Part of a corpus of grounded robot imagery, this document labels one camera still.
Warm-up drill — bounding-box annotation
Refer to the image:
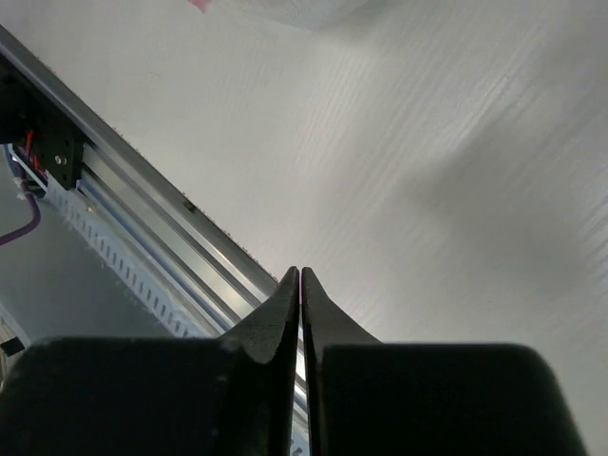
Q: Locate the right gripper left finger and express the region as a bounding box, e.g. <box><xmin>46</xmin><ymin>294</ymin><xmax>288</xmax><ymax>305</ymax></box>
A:
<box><xmin>1</xmin><ymin>268</ymin><xmax>300</xmax><ymax>455</ymax></box>

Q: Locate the slotted cable duct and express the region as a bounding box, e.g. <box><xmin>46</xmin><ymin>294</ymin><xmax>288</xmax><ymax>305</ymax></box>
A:
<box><xmin>1</xmin><ymin>144</ymin><xmax>225</xmax><ymax>345</ymax></box>

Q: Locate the aluminium front rail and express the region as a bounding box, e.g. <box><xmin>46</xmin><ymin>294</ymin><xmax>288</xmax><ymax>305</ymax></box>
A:
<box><xmin>1</xmin><ymin>31</ymin><xmax>276</xmax><ymax>332</ymax></box>

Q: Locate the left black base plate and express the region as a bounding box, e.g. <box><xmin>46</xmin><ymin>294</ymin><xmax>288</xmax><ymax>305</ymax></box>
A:
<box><xmin>1</xmin><ymin>57</ymin><xmax>86</xmax><ymax>190</ymax></box>

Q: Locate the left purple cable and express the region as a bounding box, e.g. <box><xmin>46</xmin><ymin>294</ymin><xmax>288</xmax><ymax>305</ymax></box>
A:
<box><xmin>0</xmin><ymin>187</ymin><xmax>43</xmax><ymax>247</ymax></box>

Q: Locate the pink-trimmed mesh laundry bag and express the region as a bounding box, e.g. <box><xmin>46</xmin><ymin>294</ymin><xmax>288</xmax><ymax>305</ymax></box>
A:
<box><xmin>189</xmin><ymin>0</ymin><xmax>212</xmax><ymax>12</ymax></box>

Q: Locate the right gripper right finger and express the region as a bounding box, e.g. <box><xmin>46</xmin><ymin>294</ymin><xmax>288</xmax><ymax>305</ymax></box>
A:
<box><xmin>301</xmin><ymin>268</ymin><xmax>586</xmax><ymax>455</ymax></box>

